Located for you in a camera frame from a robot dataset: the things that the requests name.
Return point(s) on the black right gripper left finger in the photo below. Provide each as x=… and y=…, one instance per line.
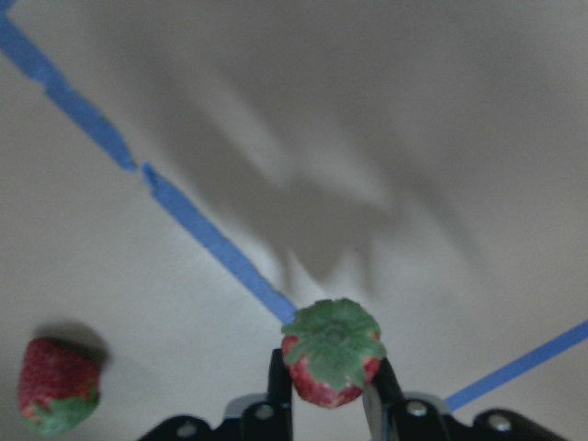
x=279, y=383

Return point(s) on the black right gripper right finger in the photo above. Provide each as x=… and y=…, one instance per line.
x=384, y=391

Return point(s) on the red strawberry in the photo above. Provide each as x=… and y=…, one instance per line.
x=332, y=351
x=58, y=387

